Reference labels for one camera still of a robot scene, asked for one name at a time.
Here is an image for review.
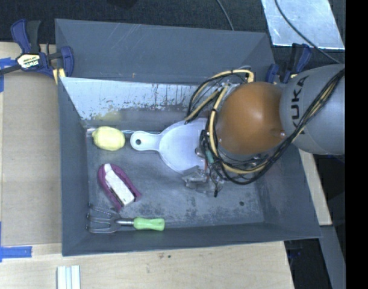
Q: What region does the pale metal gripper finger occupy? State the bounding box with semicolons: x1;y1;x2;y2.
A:
182;165;208;184
186;178;217;195

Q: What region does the white flat paddle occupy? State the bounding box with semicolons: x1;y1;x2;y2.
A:
129;117;210;175

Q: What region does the purple and white brush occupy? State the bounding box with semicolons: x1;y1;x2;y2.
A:
96;163;143;212

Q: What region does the yellow lemon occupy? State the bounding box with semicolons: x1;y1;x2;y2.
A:
91;126;126;152

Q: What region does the grey metal bin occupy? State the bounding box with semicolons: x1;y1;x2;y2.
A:
54;18;323;257

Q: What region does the green-handled metal hand rake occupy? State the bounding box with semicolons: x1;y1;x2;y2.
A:
86;204;166;235

